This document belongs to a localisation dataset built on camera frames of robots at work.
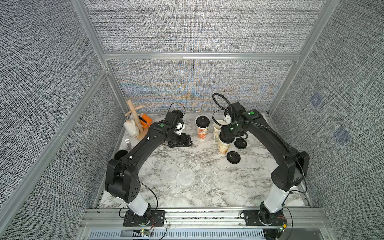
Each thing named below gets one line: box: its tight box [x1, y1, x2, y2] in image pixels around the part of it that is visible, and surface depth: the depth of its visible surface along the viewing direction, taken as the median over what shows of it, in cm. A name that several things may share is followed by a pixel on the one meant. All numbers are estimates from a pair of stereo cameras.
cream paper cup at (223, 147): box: [217, 139, 231, 156], surface depth 90 cm
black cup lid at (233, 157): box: [226, 151, 241, 165], surface depth 97 cm
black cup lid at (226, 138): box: [219, 131, 235, 144], surface depth 83 cm
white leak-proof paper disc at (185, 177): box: [176, 169, 195, 186], surface depth 89 cm
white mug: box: [123, 120, 140, 137], surface depth 99 cm
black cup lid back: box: [233, 138, 247, 149], surface depth 102 cm
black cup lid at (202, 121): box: [195, 115, 210, 128], surface depth 93 cm
